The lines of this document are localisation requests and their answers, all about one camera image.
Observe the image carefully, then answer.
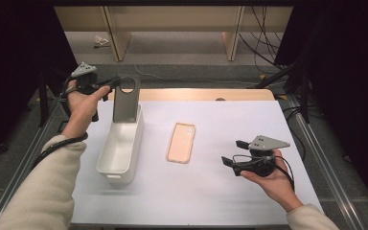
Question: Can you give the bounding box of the aluminium floor rail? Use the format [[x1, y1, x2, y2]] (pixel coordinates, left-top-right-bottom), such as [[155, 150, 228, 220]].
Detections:
[[0, 102, 63, 230], [282, 95, 367, 230]]

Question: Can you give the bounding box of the white plastic bin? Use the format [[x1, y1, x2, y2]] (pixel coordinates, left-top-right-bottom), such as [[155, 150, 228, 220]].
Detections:
[[96, 104, 145, 185]]

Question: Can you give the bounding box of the bundle of black cables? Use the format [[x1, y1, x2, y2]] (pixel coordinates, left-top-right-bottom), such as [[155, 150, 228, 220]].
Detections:
[[239, 6, 289, 75]]

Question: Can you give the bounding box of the light wooden shelf unit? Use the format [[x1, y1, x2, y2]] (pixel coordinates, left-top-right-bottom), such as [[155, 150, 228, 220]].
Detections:
[[54, 5, 294, 62]]

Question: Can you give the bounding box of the black metal stand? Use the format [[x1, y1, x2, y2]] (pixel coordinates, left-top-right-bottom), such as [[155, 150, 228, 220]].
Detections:
[[37, 68, 61, 128], [254, 61, 311, 125]]

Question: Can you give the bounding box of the white table mat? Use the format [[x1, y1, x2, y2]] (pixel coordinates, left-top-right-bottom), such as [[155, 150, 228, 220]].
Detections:
[[71, 100, 324, 226]]

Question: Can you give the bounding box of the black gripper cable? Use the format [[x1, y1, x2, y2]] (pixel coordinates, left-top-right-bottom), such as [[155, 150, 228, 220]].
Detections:
[[30, 76, 89, 171], [231, 153, 296, 193]]

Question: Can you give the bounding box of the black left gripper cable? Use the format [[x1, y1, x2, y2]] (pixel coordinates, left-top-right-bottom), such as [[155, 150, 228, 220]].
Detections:
[[30, 76, 89, 171]]

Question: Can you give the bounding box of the silver grey phone case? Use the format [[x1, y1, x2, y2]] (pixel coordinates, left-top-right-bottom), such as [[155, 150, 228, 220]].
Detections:
[[112, 75, 142, 124]]

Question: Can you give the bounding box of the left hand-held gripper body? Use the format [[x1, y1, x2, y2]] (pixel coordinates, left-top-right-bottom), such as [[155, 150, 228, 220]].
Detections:
[[71, 61, 111, 96]]

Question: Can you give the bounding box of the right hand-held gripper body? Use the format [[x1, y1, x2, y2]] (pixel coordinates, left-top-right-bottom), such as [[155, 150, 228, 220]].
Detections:
[[232, 134, 291, 177]]

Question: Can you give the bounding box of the person's right hand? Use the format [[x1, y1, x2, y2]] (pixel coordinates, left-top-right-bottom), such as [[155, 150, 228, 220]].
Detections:
[[240, 149, 303, 213]]

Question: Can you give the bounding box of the beige phone case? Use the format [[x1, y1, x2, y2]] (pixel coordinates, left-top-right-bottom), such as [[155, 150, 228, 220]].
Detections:
[[166, 122, 196, 165]]

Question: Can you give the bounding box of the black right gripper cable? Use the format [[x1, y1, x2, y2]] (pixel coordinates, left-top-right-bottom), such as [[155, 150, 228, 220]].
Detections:
[[231, 153, 296, 193]]

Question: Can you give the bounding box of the dark curtain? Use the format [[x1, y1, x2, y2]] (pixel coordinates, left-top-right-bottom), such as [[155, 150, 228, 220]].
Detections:
[[273, 0, 368, 212], [0, 0, 80, 171]]

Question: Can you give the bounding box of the crumpled white paper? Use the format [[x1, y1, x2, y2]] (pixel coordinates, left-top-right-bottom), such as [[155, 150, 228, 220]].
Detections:
[[92, 34, 110, 49]]

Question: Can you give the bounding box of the person's left hand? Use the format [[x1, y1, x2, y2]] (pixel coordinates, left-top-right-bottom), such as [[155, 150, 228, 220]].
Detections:
[[61, 80, 111, 139]]

